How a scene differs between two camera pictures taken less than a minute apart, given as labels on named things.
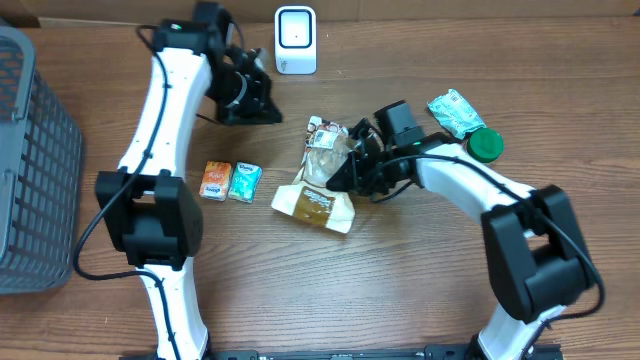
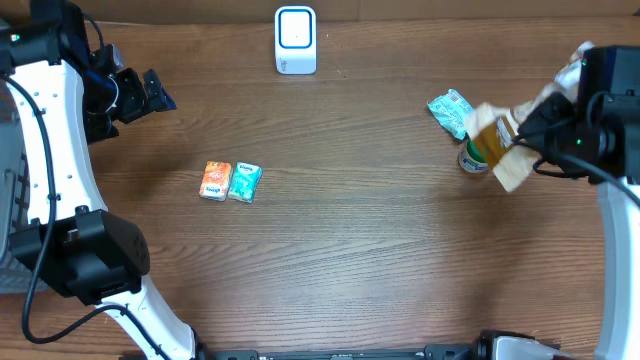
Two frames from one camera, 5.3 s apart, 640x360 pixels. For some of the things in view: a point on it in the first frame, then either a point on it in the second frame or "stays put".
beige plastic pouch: x=307 y=197 -> x=495 y=128
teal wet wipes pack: x=455 y=113 stays put
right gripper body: x=373 y=177 -> x=553 y=129
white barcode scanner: x=295 y=40 stays put
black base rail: x=442 y=351 stays put
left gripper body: x=239 y=99 -> x=115 y=99
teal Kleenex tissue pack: x=245 y=181 stays put
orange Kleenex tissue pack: x=215 y=182 stays put
